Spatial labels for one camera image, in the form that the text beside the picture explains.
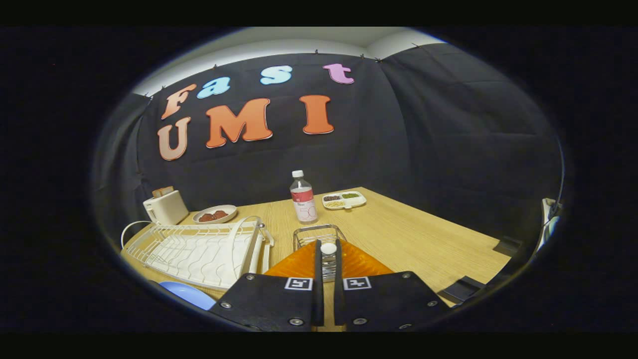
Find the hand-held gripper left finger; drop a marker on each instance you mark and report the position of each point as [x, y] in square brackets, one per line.
[318, 299]

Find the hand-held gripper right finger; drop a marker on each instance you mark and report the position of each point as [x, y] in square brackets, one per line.
[339, 299]

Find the blue plate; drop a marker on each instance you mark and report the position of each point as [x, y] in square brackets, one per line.
[192, 294]

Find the white round meat dish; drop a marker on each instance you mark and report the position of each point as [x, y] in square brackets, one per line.
[230, 210]

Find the white divided snack tray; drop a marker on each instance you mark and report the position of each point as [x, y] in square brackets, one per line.
[344, 206]

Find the clear bottle with red label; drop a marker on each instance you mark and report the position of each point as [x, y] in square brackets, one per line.
[304, 204]

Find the black table clamp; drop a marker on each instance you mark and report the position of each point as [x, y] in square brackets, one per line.
[461, 289]

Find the red meat piece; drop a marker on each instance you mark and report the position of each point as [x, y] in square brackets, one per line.
[207, 217]
[221, 214]

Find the white toaster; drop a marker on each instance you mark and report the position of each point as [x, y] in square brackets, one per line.
[167, 209]

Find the brown bread slice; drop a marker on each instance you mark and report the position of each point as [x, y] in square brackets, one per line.
[163, 192]

